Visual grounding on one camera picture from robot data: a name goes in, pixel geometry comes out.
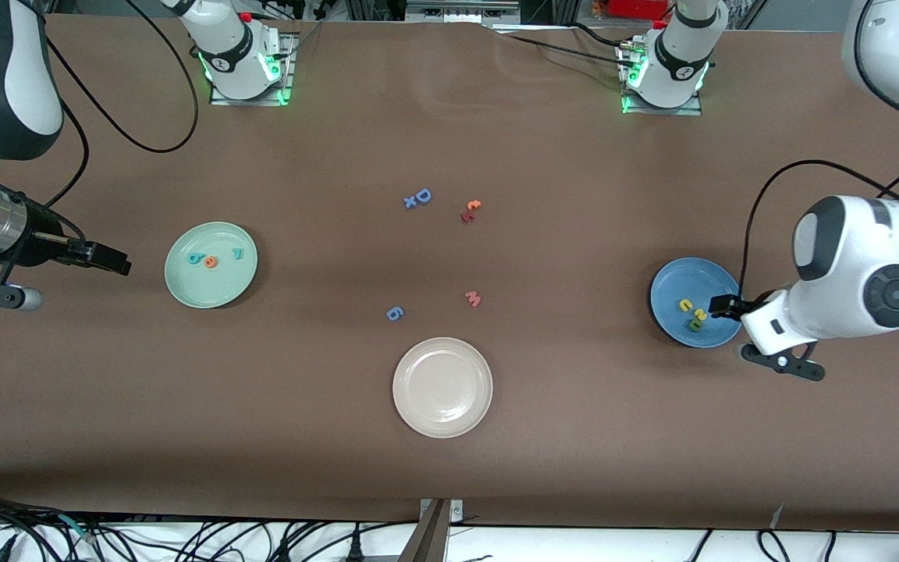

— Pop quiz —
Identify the blue plate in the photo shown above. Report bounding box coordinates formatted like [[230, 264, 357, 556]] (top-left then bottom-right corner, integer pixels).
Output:
[[649, 257, 746, 349]]

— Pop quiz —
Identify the brown table cover sheet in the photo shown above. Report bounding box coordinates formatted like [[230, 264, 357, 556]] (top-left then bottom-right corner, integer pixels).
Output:
[[0, 14, 899, 533]]

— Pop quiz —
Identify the pale green plate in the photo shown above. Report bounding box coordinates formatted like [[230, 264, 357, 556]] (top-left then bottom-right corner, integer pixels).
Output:
[[164, 222, 259, 310]]

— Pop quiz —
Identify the beige plate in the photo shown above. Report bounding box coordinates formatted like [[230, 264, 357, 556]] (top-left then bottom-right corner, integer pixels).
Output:
[[392, 336, 494, 439]]

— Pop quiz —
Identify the red box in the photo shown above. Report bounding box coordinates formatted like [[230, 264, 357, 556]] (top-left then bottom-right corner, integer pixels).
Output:
[[604, 0, 675, 20]]

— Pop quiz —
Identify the grey power strip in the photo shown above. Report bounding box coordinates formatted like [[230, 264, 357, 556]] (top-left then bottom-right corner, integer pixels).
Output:
[[405, 0, 522, 24]]

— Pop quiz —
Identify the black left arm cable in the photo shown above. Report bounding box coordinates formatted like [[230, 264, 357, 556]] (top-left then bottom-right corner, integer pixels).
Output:
[[738, 0, 899, 301]]

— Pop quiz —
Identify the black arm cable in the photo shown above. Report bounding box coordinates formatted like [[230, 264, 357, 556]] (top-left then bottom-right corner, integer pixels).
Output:
[[738, 0, 899, 301], [16, 0, 201, 235]]

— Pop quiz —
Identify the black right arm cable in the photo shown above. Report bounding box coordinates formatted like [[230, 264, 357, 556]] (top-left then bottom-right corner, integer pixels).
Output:
[[16, 0, 201, 235]]

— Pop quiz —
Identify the teal tipped cable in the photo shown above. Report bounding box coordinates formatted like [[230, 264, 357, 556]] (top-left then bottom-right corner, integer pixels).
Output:
[[55, 511, 99, 545]]

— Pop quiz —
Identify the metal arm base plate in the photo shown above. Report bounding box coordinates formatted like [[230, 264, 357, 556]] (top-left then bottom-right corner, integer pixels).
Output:
[[209, 31, 298, 107], [620, 43, 705, 117]]

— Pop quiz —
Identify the silver corner bracket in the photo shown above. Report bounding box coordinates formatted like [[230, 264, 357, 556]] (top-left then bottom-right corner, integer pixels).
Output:
[[418, 498, 464, 525]]

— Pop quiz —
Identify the grey aluminium profile post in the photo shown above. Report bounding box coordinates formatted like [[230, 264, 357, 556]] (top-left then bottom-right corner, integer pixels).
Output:
[[397, 501, 450, 562]]

